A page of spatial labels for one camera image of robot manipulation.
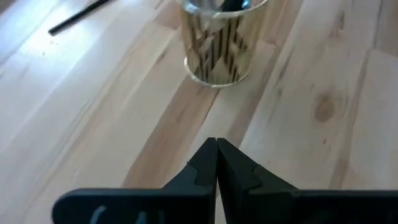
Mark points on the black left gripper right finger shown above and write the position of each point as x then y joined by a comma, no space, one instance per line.
280,205

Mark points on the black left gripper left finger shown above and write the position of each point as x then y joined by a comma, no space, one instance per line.
140,205

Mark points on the black fan makeup brush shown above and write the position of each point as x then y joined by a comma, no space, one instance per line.
77,16

